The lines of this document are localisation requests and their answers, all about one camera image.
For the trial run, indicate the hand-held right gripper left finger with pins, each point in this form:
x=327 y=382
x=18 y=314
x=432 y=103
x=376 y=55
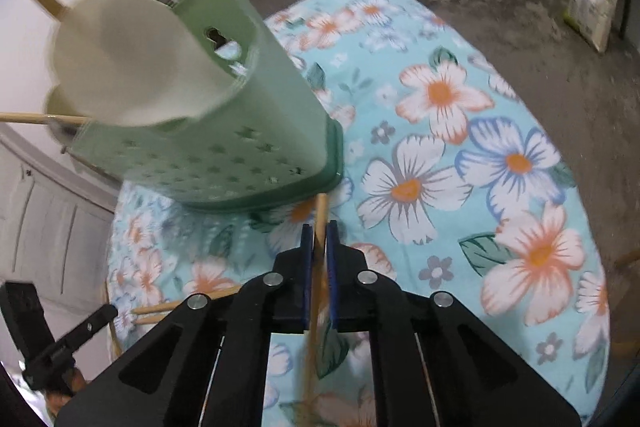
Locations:
x=306 y=277

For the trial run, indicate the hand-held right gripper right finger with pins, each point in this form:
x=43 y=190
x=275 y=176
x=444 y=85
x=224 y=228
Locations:
x=332 y=277

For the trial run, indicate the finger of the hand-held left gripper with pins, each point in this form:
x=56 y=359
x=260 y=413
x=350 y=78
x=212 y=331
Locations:
x=90 y=327

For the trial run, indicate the wooden chopstick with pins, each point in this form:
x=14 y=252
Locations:
x=321 y=217
x=30 y=118
x=152 y=318
x=200 y=298

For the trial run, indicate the green plastic utensil holder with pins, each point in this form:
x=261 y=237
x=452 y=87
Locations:
x=280 y=107

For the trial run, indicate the white panelled door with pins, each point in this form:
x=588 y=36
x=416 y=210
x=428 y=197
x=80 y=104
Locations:
x=45 y=217

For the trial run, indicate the cream rice paddle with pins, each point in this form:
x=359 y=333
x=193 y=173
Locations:
x=59 y=102

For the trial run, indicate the floral tablecloth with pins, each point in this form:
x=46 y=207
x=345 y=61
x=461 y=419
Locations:
x=500 y=107

